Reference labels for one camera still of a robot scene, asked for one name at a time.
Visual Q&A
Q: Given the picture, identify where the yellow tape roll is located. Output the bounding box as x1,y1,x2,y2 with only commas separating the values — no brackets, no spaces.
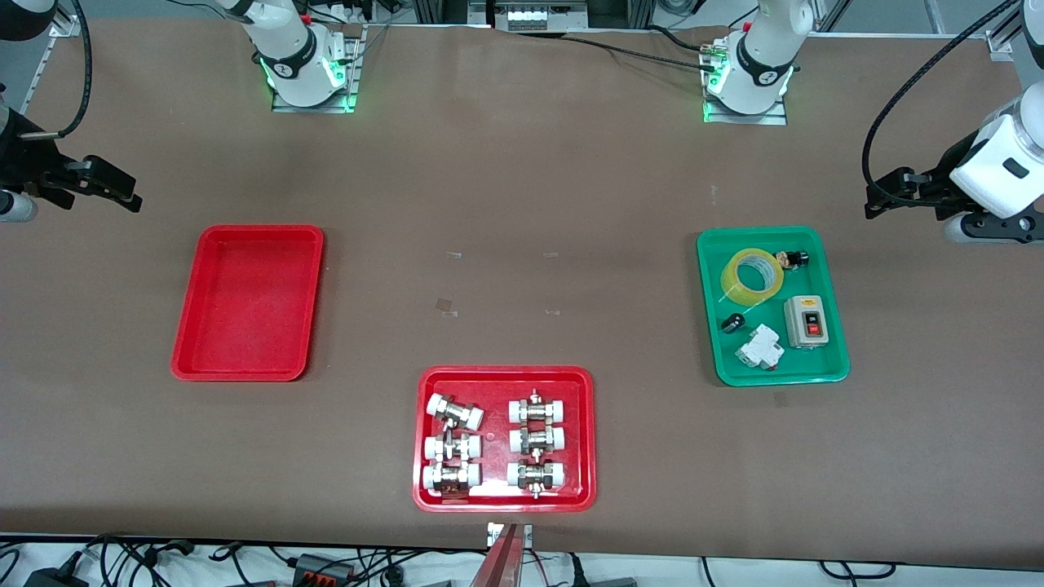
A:
722,247,785,307

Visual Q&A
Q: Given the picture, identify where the empty red plastic tray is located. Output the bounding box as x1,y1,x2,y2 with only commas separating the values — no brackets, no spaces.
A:
170,224,325,382

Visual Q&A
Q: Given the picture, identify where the green plastic tray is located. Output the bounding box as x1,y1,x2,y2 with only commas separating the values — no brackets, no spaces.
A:
696,226,852,387

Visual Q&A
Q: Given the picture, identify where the red tray with fittings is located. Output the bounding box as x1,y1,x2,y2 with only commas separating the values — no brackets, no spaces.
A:
412,365,597,514

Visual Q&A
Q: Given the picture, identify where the white circuit breaker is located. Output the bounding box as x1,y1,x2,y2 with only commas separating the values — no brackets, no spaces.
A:
734,324,785,372

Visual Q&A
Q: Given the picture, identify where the black power adapter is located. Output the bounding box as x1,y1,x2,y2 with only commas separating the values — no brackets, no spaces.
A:
23,561,89,587

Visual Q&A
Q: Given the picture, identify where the white-capped metal pipe fitting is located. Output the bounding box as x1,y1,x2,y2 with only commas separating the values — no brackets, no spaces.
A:
509,426,567,456
423,432,483,462
426,393,485,431
507,459,567,498
508,390,568,425
422,461,482,497

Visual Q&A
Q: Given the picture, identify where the white terminal block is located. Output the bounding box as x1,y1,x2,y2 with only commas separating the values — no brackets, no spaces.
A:
495,0,588,32

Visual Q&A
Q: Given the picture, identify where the black orange connector box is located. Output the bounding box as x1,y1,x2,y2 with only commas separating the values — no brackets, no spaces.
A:
292,553,357,585

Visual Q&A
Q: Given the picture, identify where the black plug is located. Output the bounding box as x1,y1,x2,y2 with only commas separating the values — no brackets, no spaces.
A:
568,553,639,587

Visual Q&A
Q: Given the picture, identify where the red aluminium bar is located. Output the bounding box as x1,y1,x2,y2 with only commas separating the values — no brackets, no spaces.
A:
467,523,523,587

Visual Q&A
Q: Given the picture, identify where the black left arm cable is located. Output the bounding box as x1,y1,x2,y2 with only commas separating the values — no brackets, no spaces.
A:
862,0,1024,190

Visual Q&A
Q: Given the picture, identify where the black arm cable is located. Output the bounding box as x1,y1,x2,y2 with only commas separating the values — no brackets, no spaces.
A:
862,0,1024,190
20,0,93,139

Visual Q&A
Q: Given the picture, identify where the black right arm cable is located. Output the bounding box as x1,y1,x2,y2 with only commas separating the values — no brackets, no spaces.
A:
20,0,93,139

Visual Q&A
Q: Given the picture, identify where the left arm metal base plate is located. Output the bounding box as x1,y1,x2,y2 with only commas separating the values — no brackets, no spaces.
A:
702,37,789,126

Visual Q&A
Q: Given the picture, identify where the grey push-button switch box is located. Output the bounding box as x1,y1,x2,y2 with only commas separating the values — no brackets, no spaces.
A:
783,294,826,350

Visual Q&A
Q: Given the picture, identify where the aluminium corner bracket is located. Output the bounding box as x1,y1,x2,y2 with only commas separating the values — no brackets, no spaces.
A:
985,15,1030,60

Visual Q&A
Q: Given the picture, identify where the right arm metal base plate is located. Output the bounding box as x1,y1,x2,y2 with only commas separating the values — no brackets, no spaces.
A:
272,24,361,114

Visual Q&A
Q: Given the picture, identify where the black cable bundle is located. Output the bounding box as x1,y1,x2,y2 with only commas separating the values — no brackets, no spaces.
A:
314,0,388,33

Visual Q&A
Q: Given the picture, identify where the black braided cable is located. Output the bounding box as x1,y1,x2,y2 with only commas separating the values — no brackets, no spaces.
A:
563,34,719,70

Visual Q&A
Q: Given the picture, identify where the aluminium frame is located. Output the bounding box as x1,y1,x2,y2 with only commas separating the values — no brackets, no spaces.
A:
412,0,653,25

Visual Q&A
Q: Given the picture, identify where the white metal bracket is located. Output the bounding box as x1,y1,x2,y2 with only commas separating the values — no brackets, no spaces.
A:
486,522,533,549

